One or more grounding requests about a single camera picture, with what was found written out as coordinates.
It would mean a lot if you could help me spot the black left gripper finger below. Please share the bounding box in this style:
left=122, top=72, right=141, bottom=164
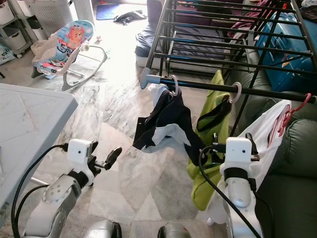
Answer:
left=104, top=147, right=123, bottom=170

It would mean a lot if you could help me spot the red plastic hanger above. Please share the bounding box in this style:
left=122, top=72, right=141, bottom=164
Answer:
left=275, top=93, right=313, bottom=137

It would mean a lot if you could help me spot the white hanger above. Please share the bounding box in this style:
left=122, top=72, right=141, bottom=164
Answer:
left=228, top=82, right=242, bottom=104
left=168, top=75, right=180, bottom=97

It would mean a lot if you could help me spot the green garment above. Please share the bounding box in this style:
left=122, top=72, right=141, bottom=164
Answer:
left=187, top=70, right=232, bottom=211

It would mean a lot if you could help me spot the black and white garment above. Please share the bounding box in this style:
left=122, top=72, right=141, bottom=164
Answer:
left=133, top=84, right=209, bottom=167

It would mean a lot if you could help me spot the robot left leg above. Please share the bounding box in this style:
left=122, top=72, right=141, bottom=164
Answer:
left=82, top=220, right=122, bottom=238

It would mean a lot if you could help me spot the robot leg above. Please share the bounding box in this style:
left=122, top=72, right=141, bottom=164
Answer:
left=158, top=222, right=193, bottom=238
left=82, top=220, right=122, bottom=238

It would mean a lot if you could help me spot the green leather sofa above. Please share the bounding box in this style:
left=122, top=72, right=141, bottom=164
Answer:
left=225, top=50, right=317, bottom=238

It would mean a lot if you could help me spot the black metal drying rack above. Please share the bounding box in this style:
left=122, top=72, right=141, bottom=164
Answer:
left=140, top=0, right=317, bottom=137

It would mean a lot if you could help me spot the robot right leg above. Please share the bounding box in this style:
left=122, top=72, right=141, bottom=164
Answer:
left=158, top=222, right=193, bottom=238

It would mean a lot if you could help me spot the blue suitcase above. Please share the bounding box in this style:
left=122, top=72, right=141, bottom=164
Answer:
left=255, top=12, right=317, bottom=92

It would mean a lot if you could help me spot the grey floor mattress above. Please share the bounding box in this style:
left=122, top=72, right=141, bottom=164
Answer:
left=135, top=22, right=223, bottom=69

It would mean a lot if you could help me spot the colourful baby bouncer seat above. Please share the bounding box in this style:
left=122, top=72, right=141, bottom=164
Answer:
left=31, top=20, right=108, bottom=91

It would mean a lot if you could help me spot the maroon garment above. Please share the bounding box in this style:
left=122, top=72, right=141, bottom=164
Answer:
left=227, top=0, right=273, bottom=40

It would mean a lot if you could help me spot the black cloth heap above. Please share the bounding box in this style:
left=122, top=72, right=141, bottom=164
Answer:
left=113, top=10, right=148, bottom=25

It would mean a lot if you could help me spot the white storage shelf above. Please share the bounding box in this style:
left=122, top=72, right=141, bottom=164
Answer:
left=0, top=0, right=43, bottom=54

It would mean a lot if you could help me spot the blue floor mat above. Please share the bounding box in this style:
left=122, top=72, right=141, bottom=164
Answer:
left=96, top=4, right=122, bottom=20

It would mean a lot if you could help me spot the white laundry basket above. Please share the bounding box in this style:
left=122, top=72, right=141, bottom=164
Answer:
left=30, top=0, right=77, bottom=36

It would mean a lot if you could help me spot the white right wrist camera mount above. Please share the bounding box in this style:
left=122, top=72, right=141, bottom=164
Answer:
left=225, top=137, right=252, bottom=170

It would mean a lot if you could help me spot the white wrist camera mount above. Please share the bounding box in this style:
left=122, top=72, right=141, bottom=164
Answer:
left=225, top=137, right=252, bottom=170
left=67, top=139, right=95, bottom=173

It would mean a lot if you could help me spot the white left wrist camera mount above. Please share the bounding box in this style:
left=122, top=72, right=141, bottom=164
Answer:
left=67, top=139, right=95, bottom=173

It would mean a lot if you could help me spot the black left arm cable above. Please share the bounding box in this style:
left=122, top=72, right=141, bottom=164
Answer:
left=11, top=143, right=69, bottom=238

